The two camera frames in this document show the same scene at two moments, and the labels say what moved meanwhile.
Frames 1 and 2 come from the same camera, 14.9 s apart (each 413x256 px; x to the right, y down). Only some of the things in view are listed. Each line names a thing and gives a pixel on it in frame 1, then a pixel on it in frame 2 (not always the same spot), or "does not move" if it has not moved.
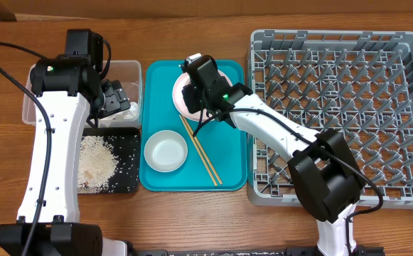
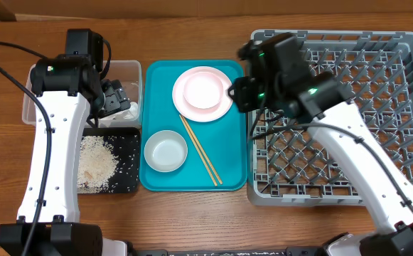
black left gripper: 116,99 does not move
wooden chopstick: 197,148 does not move
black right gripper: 191,107 to 237,90
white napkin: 128,115 does not move
